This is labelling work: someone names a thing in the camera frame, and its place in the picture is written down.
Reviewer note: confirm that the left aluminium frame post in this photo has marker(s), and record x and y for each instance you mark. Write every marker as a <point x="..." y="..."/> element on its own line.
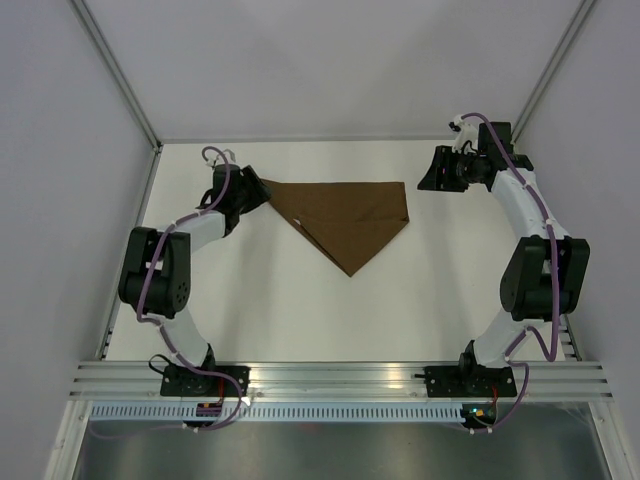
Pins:
<point x="100" y="43"/>

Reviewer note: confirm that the brown cloth napkin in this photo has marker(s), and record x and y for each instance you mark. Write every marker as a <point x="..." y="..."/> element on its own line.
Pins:
<point x="348" y="222"/>

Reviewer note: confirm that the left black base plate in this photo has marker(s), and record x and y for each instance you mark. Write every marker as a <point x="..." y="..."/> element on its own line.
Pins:
<point x="178" y="381"/>

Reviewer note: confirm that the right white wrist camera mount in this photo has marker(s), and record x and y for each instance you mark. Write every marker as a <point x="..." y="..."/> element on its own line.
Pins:
<point x="466" y="136"/>

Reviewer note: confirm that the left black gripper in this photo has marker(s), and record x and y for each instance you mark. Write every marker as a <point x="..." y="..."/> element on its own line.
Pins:
<point x="260" y="192"/>

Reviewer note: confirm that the aluminium mounting rail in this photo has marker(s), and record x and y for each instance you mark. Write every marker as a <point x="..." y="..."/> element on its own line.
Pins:
<point x="571" y="381"/>

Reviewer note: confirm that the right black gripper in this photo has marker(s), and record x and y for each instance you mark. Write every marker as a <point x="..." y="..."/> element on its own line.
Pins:
<point x="443" y="158"/>

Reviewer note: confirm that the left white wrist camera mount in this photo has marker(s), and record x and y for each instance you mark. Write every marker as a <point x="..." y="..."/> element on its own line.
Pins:
<point x="212" y="156"/>

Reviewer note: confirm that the white slotted cable duct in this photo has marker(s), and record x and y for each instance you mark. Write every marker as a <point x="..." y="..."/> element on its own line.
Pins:
<point x="283" y="412"/>

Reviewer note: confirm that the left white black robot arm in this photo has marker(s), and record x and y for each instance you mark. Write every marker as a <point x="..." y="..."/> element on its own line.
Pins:
<point x="155" y="278"/>

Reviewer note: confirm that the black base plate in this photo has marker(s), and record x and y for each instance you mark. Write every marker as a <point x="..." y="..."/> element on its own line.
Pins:
<point x="449" y="381"/>
<point x="178" y="381"/>

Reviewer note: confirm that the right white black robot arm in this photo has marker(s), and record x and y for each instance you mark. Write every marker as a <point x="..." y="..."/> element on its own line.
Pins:
<point x="544" y="276"/>

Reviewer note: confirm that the aluminium frame post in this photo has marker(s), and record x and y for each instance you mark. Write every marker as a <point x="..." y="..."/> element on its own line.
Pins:
<point x="100" y="43"/>
<point x="559" y="55"/>

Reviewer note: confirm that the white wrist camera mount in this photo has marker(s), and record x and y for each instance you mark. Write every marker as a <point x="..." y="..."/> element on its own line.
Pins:
<point x="212" y="156"/>
<point x="466" y="136"/>

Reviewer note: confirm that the right aluminium frame post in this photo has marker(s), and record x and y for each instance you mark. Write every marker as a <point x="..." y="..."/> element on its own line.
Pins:
<point x="559" y="55"/>

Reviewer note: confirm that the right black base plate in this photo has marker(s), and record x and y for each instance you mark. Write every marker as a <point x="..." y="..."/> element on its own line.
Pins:
<point x="449" y="381"/>

